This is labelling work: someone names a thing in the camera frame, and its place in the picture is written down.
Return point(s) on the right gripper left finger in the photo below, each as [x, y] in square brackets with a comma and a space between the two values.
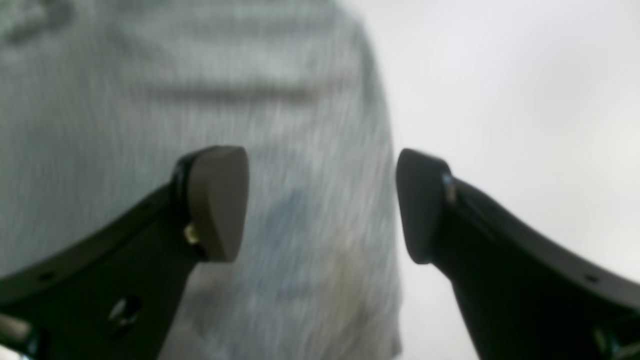
[114, 295]

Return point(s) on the light grey T-shirt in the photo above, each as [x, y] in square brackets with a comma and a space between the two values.
[101, 98]

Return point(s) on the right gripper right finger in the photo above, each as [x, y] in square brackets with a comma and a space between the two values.
[522, 296]

